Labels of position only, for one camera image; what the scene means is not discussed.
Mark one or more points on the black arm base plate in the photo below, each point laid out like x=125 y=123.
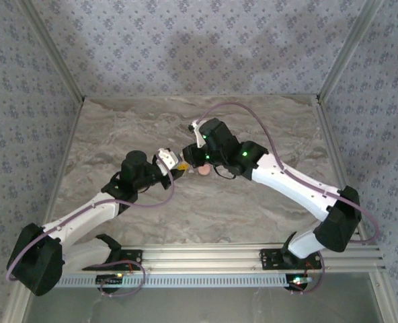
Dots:
x=133 y=257
x=269 y=259

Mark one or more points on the black controller board green light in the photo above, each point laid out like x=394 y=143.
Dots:
x=108 y=282
x=294 y=284

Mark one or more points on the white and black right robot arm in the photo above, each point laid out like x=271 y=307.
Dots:
x=293 y=188

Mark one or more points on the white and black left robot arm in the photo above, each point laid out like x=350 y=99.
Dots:
x=84 y=212

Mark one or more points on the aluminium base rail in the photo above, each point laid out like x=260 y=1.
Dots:
x=202 y=257

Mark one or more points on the pink round disc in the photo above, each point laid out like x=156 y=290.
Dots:
x=205 y=171

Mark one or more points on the aluminium frame post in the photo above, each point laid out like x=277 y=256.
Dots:
x=56 y=50
x=346 y=50
x=385 y=297
x=14 y=311

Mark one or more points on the aluminium table side rail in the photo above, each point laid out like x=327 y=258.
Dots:
x=335 y=158
x=69 y=148

